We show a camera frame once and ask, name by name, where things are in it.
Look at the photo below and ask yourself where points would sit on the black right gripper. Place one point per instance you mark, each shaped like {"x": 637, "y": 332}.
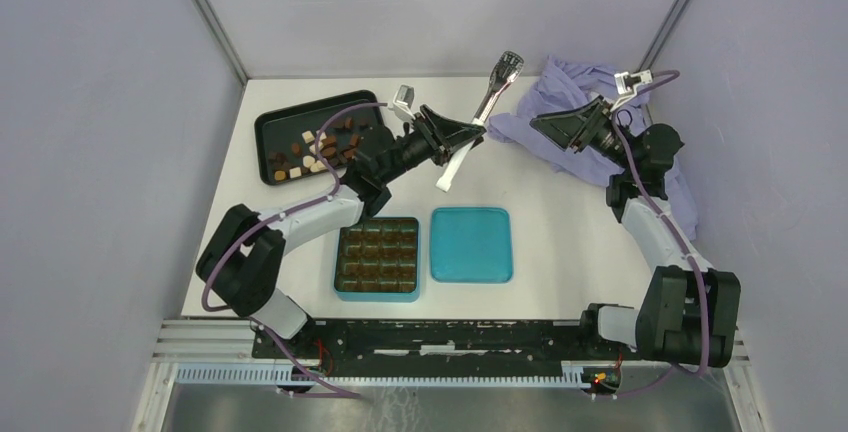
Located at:
{"x": 564, "y": 128}

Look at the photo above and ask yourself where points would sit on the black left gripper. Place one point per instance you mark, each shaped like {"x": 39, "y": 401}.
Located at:
{"x": 452, "y": 133}

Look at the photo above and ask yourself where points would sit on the steel tongs white handle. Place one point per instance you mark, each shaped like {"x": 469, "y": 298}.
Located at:
{"x": 504, "y": 73}

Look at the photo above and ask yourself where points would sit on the teal chocolate box with dividers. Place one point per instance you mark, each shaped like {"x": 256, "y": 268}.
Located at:
{"x": 378, "y": 260}

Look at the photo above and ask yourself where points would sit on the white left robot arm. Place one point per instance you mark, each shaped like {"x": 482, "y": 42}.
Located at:
{"x": 242, "y": 261}

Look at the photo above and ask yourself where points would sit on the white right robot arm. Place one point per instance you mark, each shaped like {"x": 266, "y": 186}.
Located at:
{"x": 689, "y": 313}

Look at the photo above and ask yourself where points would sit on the black chocolate tray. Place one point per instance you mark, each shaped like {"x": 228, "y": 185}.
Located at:
{"x": 290, "y": 142}

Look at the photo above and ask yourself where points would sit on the lavender crumpled cloth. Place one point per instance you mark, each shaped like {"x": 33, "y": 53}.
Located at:
{"x": 564, "y": 86}

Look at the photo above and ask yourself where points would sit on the teal box lid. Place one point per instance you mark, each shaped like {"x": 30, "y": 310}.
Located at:
{"x": 471, "y": 245}

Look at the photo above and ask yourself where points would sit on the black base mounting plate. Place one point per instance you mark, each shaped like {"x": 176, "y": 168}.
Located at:
{"x": 557, "y": 339}

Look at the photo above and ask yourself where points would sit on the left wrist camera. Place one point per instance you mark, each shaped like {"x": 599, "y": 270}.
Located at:
{"x": 402, "y": 101}

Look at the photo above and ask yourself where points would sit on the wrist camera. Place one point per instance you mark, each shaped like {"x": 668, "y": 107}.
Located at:
{"x": 631, "y": 83}
{"x": 402, "y": 101}

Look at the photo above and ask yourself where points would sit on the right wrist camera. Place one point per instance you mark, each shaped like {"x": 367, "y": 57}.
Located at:
{"x": 631, "y": 83}

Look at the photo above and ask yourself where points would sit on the white cable duct rail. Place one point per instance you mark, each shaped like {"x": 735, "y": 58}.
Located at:
{"x": 286, "y": 375}

